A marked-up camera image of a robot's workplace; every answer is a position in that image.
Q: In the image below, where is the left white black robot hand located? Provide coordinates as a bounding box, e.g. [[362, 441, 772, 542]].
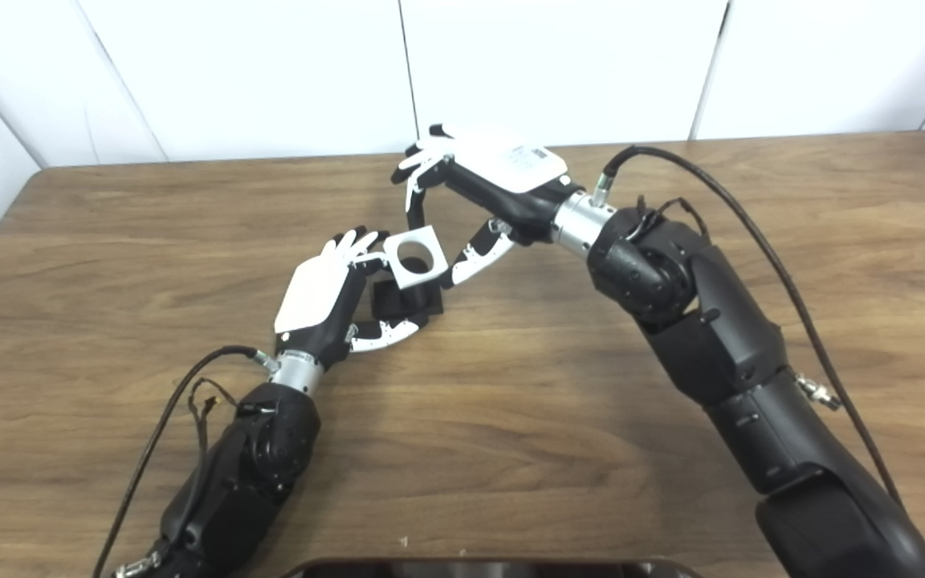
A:
[[273, 226, 431, 372]]

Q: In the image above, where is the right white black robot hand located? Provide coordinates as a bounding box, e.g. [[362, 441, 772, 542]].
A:
[[390, 122, 584, 290]]

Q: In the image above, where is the black peg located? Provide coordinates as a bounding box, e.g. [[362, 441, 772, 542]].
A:
[[370, 273, 445, 326]]

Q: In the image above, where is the white square piece with hole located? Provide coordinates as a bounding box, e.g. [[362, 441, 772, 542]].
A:
[[382, 226, 449, 291]]

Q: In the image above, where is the thin left arm wire bundle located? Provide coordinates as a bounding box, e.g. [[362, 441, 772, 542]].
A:
[[188, 377, 240, 450]]

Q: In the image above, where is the thin arm wire bundle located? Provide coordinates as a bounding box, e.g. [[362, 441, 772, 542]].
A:
[[188, 377, 240, 450], [627, 195, 711, 242]]

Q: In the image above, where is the thin right arm wire bundle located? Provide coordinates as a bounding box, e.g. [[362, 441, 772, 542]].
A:
[[627, 195, 711, 242]]

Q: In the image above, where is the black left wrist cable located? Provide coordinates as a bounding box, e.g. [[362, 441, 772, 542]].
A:
[[92, 345, 280, 578]]

